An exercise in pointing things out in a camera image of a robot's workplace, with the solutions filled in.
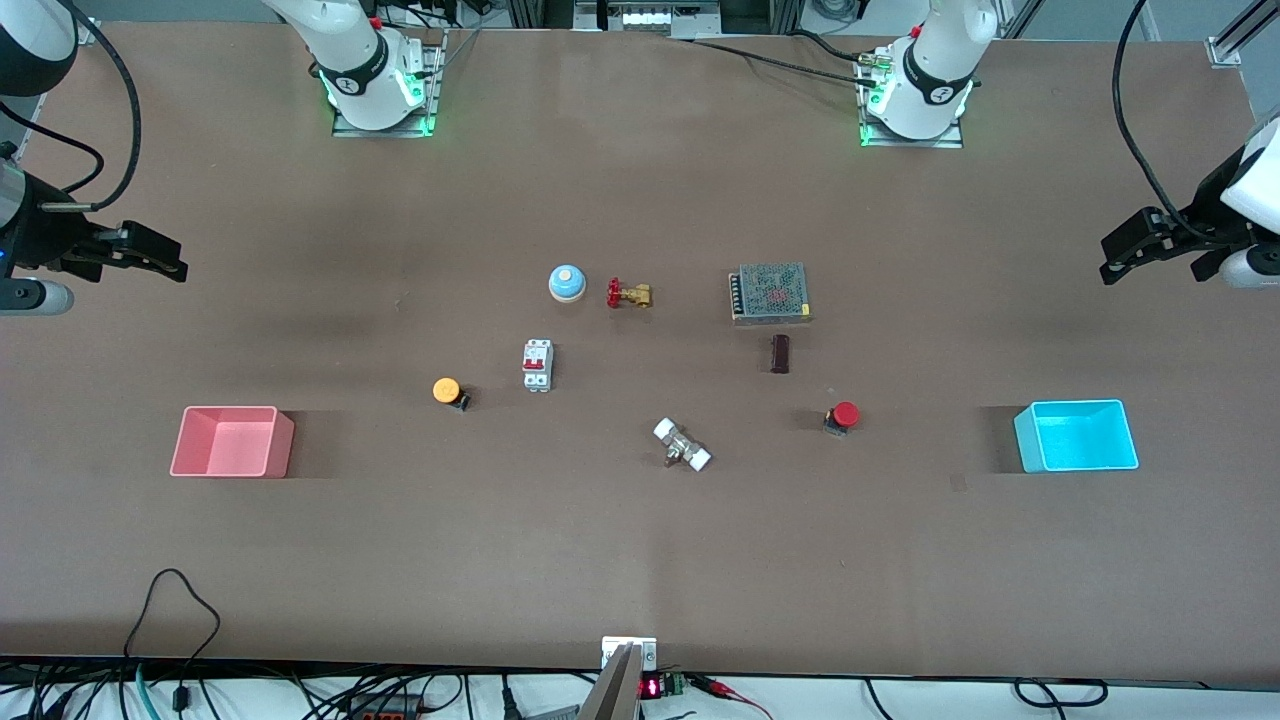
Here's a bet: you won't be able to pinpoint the cyan plastic box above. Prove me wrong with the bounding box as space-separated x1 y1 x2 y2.
1013 399 1140 474

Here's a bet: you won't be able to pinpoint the pink plastic box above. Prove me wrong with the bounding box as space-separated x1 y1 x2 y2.
169 405 296 479

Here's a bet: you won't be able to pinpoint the metal mesh power supply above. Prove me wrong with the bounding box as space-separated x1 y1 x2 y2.
728 262 813 327

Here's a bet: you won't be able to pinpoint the metal fitting white ends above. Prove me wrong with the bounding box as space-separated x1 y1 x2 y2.
653 417 713 473

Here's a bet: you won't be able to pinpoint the white power strip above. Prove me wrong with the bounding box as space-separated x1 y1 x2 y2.
574 0 723 37

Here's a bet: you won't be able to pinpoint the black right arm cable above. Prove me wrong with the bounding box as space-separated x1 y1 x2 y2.
38 0 143 212
0 100 106 196

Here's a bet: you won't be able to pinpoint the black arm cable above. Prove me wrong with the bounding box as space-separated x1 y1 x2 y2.
38 0 143 212
1112 0 1206 239
0 100 106 196

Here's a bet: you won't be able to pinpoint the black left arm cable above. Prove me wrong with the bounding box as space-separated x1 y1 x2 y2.
1112 0 1206 239

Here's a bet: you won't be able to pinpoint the aluminium profile corner post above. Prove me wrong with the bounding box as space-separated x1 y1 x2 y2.
1207 0 1280 69

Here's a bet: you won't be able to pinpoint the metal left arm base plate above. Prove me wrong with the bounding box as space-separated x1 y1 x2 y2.
858 50 965 150

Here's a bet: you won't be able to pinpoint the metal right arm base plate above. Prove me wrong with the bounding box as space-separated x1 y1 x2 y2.
331 28 447 139

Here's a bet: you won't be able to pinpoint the thin black looped cable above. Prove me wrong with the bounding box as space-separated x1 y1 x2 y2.
122 568 223 713

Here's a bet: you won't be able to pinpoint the black base power cable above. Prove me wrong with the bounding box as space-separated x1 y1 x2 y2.
668 36 873 79

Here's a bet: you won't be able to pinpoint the black coiled floor cable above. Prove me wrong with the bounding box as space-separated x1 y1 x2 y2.
1013 678 1109 709

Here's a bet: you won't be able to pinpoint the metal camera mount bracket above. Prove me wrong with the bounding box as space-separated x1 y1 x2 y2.
578 636 659 720

